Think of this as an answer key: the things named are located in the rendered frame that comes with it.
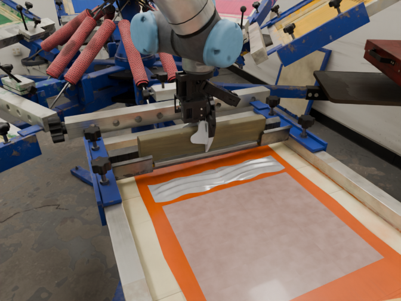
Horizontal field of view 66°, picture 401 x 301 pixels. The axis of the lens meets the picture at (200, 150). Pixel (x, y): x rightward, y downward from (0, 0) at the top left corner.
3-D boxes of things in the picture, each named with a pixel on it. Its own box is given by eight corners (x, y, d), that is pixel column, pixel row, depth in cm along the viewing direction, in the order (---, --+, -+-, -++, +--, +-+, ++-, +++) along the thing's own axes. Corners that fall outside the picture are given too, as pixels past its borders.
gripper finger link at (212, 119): (202, 134, 79) (200, 101, 76) (209, 133, 80) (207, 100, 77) (210, 140, 75) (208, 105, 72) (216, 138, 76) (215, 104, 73)
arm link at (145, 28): (160, 16, 51) (207, 11, 57) (123, 9, 57) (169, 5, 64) (163, 64, 55) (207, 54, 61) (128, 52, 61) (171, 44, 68)
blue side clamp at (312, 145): (323, 164, 86) (328, 143, 83) (308, 168, 85) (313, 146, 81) (263, 121, 110) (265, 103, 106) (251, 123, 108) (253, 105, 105)
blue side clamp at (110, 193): (125, 220, 68) (121, 195, 64) (102, 226, 66) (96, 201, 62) (105, 153, 91) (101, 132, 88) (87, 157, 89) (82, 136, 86)
